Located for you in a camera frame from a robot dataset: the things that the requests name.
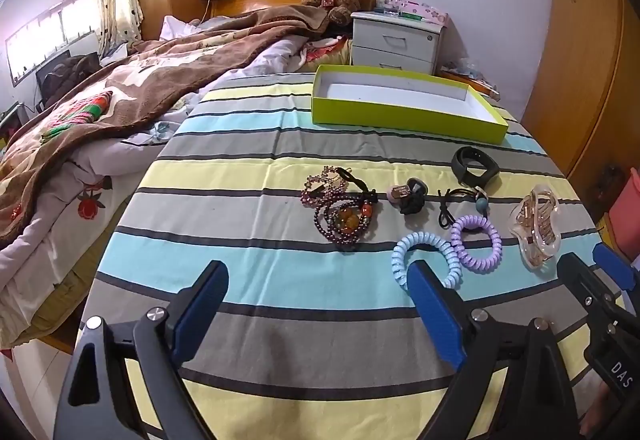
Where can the striped tablecloth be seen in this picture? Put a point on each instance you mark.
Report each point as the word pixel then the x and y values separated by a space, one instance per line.
pixel 311 342

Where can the green shallow cardboard box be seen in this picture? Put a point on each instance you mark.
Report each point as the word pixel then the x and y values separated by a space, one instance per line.
pixel 403 100

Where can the grey bedside drawer cabinet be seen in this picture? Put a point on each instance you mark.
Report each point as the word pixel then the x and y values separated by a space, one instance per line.
pixel 389 42

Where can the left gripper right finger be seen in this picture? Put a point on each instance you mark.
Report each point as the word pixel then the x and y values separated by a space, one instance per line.
pixel 536 400

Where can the orange box with clutter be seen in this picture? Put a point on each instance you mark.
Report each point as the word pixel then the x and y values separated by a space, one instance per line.
pixel 469 76

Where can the black wristband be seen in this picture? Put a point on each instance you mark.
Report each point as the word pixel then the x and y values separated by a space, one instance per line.
pixel 473 167

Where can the wooden wardrobe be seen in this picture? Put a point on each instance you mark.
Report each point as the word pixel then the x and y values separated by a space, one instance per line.
pixel 584 108

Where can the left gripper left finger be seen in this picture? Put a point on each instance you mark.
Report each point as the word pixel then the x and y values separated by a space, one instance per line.
pixel 97 400

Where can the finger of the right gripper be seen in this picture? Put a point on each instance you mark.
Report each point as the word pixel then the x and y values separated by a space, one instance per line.
pixel 582 283
pixel 617 268

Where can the pink floral box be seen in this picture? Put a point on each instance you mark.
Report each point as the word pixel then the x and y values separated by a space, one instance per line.
pixel 423 12

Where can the brown fleece blanket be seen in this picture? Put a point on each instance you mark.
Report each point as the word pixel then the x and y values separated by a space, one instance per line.
pixel 125 96

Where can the pink plastic bin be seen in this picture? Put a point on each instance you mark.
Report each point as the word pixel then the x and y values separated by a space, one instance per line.
pixel 625 217

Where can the clear pink hair claw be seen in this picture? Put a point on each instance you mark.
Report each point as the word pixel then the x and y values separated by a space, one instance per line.
pixel 533 224

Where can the right hand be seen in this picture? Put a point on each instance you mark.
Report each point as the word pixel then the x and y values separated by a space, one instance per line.
pixel 598 412

